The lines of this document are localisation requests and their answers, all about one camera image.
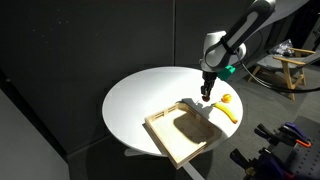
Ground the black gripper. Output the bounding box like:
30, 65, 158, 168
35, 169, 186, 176
200, 70, 218, 100

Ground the clear plastic bag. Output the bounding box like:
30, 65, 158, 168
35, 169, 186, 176
269, 38, 296, 57

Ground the purple clamp with orange handle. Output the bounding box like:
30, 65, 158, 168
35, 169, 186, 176
229, 148, 296, 180
254, 121, 313, 148

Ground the wooden armchair with grey cushion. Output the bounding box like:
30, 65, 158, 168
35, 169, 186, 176
247, 47, 320, 101

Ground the yellow banana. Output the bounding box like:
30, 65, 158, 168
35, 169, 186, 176
210, 101, 239, 125

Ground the teal camera mount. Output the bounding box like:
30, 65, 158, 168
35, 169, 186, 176
216, 64, 237, 82

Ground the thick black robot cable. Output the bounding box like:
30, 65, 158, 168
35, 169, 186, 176
241, 61, 320, 94

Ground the small orange round fruit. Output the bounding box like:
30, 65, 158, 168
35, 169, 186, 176
221, 93, 233, 104

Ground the shallow wooden crate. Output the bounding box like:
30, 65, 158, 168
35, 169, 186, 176
143, 101, 223, 170

